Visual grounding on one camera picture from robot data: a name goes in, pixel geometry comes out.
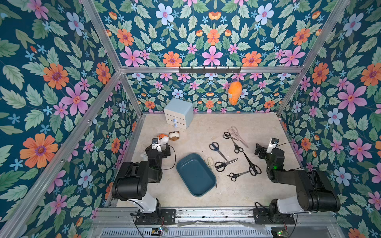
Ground black scissors mid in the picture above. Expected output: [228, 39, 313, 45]
[232, 139, 244, 154]

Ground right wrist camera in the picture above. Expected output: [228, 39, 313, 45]
[267, 138, 279, 153]

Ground light blue drawer cabinet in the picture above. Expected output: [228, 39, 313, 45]
[164, 98, 193, 130]

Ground cream kitchen shears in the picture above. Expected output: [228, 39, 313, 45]
[207, 157, 214, 170]

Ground teal plastic storage box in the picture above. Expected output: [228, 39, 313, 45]
[176, 153, 217, 197]

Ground brown white bear plush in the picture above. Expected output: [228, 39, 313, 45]
[168, 131, 180, 141]

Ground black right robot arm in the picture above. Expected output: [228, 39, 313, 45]
[255, 143, 341, 216]

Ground black scissors silver blades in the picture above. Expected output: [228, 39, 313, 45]
[214, 158, 239, 172]

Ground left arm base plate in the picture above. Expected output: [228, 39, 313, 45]
[134, 209, 176, 226]

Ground large all black scissors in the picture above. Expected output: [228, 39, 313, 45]
[243, 152, 262, 176]

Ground black wall hook rail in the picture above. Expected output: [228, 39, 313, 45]
[178, 66, 242, 74]

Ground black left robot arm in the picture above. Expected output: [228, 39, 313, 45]
[111, 144, 171, 216]

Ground blue black handled scissors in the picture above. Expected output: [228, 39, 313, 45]
[209, 141, 228, 161]

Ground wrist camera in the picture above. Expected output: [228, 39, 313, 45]
[152, 137, 160, 149]
[267, 138, 279, 153]

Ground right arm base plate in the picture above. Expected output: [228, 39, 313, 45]
[253, 208, 295, 225]

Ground orange tiger plush toy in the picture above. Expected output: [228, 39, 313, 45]
[158, 134, 169, 145]

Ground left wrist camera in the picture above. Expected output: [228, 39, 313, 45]
[152, 137, 160, 149]

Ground pink handled scissors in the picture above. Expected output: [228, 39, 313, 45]
[228, 126, 249, 148]

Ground small black scissors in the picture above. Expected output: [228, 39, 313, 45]
[228, 171, 250, 181]

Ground orange hanging plush toy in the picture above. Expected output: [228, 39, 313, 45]
[228, 81, 242, 106]

